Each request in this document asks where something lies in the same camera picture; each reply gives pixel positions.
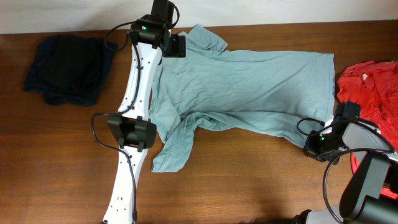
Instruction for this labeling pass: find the light blue t-shirt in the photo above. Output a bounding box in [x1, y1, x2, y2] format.
[150, 25, 335, 172]

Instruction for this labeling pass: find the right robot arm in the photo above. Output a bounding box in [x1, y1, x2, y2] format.
[293, 101, 397, 224]

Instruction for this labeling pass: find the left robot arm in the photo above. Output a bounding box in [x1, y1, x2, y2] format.
[103, 0, 186, 224]

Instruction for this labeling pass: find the red t-shirt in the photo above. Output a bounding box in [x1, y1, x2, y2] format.
[336, 60, 398, 200]

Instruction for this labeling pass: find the folded dark navy garment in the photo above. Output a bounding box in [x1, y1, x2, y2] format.
[23, 35, 115, 106]

